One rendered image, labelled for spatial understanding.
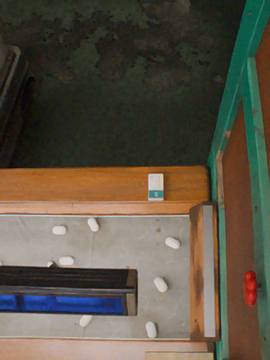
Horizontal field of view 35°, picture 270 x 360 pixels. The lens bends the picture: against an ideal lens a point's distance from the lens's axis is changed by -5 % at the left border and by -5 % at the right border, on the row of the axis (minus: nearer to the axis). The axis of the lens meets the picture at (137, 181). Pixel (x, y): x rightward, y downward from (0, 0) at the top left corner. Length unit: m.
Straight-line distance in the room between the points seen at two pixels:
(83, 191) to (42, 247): 0.17
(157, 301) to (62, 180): 0.38
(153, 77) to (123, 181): 1.09
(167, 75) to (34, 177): 1.15
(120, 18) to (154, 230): 1.48
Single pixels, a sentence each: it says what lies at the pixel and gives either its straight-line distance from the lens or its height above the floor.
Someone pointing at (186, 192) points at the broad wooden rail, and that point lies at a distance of 1.06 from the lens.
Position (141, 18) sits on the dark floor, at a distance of 2.31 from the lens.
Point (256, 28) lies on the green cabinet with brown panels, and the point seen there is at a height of 1.33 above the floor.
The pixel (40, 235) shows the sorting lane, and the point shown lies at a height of 0.74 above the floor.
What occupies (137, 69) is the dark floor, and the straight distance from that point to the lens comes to 2.12.
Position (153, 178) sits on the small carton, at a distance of 1.04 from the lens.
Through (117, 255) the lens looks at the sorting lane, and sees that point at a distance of 1.05.
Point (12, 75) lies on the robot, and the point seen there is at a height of 0.34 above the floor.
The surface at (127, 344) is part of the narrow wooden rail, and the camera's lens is 1.01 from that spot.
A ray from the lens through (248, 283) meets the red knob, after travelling 0.53.
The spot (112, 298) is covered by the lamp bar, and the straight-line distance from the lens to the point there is 0.68.
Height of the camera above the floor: 1.77
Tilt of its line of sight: 71 degrees down
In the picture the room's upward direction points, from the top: 10 degrees counter-clockwise
